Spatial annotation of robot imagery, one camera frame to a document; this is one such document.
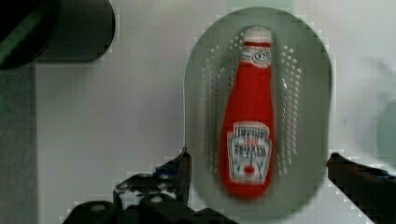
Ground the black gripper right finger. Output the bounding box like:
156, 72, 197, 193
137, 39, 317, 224
326, 152, 396, 224

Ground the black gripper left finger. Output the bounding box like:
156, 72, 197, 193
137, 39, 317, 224
113, 147, 191, 209

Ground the red ketchup bottle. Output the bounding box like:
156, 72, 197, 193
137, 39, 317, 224
219, 26, 276, 200

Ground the green oval strainer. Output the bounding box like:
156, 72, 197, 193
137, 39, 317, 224
184, 7, 332, 223

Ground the lower black cylinder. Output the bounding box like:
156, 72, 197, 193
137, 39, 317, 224
38, 0, 116, 63

